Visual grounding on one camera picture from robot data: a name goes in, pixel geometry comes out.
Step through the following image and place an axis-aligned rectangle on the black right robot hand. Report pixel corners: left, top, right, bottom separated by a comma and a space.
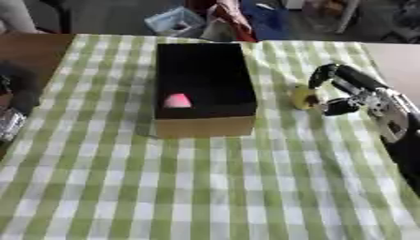
307, 63, 391, 117

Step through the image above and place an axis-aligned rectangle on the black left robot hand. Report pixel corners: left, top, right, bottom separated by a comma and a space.
0, 61, 43, 116

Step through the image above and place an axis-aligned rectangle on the cardboard box with black inside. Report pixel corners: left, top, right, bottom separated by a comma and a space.
152, 42, 260, 139

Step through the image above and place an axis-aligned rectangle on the yellow toy fruit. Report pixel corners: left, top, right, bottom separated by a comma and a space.
287, 83, 323, 111

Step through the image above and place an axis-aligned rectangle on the red and white cloth bag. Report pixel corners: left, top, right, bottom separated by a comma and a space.
198, 0, 260, 43

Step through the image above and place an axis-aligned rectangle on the pink toy fruit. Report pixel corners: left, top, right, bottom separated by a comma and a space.
162, 93, 194, 110

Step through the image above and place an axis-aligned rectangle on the light blue bag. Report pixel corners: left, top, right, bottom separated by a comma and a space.
142, 7, 207, 38

